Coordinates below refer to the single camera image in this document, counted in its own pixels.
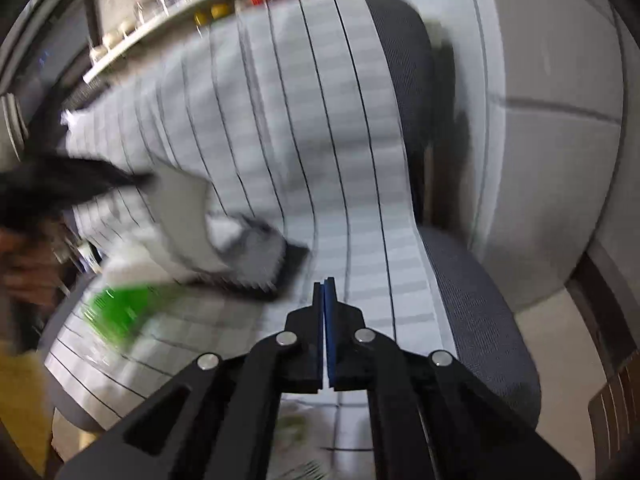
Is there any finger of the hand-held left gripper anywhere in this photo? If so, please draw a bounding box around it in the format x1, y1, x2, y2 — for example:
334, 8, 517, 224
47, 154, 157, 208

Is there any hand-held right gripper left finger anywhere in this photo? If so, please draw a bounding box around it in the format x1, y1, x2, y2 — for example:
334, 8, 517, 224
55, 282, 326, 480

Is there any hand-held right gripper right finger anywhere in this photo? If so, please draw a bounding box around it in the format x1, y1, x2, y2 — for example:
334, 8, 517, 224
324, 280, 583, 480

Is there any green plastic bottle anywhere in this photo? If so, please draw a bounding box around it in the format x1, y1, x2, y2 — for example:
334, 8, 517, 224
82, 282, 161, 348

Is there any person's left hand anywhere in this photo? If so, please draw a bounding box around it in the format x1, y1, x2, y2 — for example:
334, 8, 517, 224
0, 232, 63, 306

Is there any grey office chair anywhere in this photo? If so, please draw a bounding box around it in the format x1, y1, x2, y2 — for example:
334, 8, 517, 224
37, 0, 543, 433

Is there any white black checked cloth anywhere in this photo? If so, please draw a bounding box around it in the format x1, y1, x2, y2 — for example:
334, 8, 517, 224
45, 0, 458, 421

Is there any white wall shelf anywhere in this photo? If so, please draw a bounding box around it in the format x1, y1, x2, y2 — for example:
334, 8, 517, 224
82, 0, 301, 83

